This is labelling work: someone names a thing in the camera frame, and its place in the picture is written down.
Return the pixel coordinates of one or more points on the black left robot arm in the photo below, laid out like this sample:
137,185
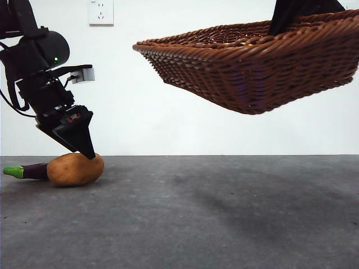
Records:
53,47

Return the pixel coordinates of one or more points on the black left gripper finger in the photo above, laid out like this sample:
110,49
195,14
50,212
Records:
75,137

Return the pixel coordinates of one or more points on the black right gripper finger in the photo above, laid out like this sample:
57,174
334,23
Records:
322,7
280,16

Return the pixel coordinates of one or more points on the brown wicker basket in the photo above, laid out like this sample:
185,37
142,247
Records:
252,73

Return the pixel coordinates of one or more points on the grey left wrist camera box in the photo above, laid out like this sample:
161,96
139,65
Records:
87,75

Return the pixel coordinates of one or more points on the brown potato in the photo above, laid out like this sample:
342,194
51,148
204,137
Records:
73,171

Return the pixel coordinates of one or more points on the purple eggplant with green stem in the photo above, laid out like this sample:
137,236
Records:
31,171

